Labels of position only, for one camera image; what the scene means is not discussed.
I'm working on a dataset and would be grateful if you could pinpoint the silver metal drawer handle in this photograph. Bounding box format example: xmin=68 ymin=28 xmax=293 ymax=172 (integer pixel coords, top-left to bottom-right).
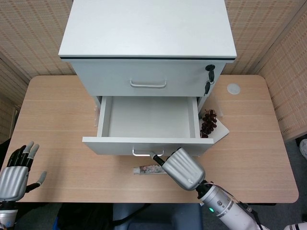
xmin=130 ymin=79 xmax=168 ymax=89
xmin=131 ymin=149 xmax=165 ymax=158

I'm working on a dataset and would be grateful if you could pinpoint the black-headed key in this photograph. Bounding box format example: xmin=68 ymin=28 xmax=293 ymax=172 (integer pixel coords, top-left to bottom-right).
xmin=205 ymin=64 xmax=216 ymax=82
xmin=203 ymin=80 xmax=214 ymax=96

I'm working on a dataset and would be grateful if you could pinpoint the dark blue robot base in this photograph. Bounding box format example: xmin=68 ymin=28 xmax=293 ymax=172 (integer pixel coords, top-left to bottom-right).
xmin=57 ymin=203 xmax=202 ymax=230

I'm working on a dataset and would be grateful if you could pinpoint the white shoe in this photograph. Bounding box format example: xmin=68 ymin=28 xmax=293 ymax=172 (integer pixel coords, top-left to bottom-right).
xmin=299 ymin=138 xmax=307 ymax=160

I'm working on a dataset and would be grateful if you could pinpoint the floral white toothpaste tube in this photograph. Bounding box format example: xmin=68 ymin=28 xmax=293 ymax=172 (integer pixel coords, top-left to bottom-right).
xmin=133 ymin=164 xmax=169 ymax=176

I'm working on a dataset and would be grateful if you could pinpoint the round table grommet cap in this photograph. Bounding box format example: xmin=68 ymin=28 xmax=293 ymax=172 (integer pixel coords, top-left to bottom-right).
xmin=226 ymin=83 xmax=241 ymax=95

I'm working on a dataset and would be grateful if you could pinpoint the dark purple grape bunch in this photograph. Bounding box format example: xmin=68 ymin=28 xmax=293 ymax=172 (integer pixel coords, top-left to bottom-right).
xmin=199 ymin=109 xmax=219 ymax=139

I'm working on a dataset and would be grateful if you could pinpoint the white drawer cabinet body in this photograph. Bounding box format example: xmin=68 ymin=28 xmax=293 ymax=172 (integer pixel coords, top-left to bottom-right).
xmin=59 ymin=0 xmax=237 ymax=113

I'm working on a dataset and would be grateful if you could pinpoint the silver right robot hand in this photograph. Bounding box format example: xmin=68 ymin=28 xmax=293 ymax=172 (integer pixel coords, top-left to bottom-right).
xmin=150 ymin=148 xmax=206 ymax=192

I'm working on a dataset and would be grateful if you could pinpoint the white drawer with keyhole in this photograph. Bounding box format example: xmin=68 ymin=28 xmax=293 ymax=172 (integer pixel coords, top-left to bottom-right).
xmin=71 ymin=60 xmax=226 ymax=97

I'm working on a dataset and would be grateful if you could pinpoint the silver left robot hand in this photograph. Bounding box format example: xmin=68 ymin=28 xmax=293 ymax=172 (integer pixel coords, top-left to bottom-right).
xmin=0 ymin=141 xmax=47 ymax=201

